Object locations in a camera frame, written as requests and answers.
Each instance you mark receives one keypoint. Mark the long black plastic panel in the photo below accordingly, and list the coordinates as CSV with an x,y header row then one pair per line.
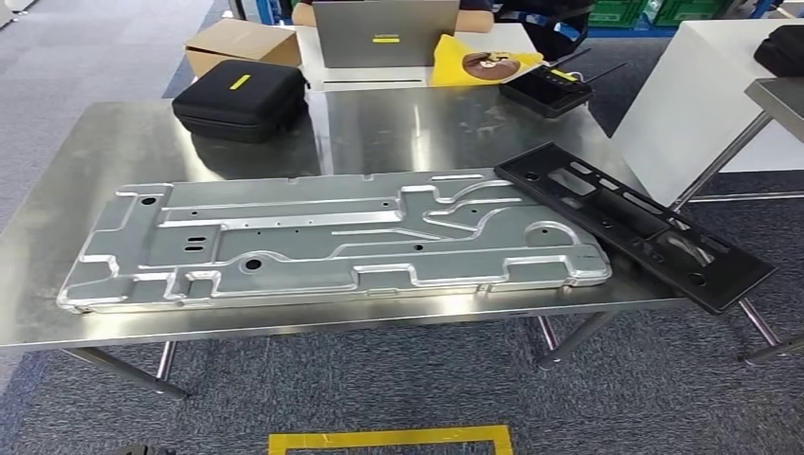
x,y
728,276

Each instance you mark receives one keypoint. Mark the stainless steel workbench table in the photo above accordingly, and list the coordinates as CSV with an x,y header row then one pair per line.
x,y
779,100
408,125

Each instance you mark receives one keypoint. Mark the silver stamped metal panel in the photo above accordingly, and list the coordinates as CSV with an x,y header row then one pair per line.
x,y
301,251

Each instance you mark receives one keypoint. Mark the yellow sheet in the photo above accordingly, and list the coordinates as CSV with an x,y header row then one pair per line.
x,y
446,69

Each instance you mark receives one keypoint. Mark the black tray with tools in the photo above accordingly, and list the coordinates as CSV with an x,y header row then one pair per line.
x,y
543,94

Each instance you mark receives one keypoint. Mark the grey laptop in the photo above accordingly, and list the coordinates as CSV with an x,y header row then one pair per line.
x,y
383,28

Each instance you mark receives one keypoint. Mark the black zipped carry case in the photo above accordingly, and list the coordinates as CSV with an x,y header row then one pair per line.
x,y
242,100

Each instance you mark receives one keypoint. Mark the yellow floor tape square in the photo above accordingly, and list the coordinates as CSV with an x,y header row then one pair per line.
x,y
389,438

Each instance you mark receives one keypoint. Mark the seated person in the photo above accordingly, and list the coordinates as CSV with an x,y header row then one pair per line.
x,y
474,22

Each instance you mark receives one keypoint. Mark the brown cardboard box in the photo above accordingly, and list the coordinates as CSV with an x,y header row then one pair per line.
x,y
242,41

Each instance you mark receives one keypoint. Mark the black office chair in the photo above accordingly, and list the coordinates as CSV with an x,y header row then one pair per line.
x,y
556,31

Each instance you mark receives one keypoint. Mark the green plastic crate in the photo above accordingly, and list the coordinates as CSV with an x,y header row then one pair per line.
x,y
615,11
691,9

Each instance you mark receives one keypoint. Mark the black bag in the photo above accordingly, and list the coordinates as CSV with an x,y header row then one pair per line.
x,y
782,53

